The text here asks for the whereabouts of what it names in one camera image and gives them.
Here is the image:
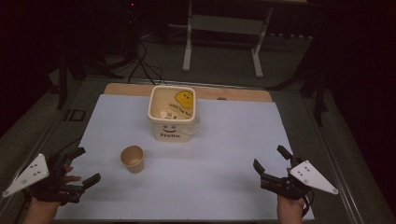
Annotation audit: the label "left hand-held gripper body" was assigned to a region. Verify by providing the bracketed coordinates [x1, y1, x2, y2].
[2, 152, 86, 206]

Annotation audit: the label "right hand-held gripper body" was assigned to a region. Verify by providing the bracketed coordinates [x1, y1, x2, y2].
[261, 157, 339, 201]

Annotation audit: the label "brown paper cup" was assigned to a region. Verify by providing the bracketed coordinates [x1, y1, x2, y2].
[120, 145, 146, 175]

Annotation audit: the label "cream square trash bin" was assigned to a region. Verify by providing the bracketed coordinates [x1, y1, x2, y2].
[147, 85, 198, 144]

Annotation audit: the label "person's left hand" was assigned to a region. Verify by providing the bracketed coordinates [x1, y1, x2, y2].
[29, 165, 82, 206]

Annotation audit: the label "person's right hand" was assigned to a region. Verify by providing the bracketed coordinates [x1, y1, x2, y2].
[276, 195, 307, 224]

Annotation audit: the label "white table mat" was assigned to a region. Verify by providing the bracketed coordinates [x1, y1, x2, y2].
[55, 92, 316, 221]

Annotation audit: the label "black tripod stand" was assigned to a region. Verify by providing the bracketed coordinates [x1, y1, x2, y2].
[267, 31, 331, 127]
[46, 46, 104, 110]

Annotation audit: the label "white metal stand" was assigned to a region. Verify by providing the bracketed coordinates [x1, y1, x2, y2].
[181, 0, 275, 78]

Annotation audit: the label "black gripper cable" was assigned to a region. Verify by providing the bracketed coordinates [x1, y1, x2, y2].
[300, 188, 316, 218]

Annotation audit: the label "black floor cables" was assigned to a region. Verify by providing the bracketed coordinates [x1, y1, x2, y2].
[125, 40, 167, 86]

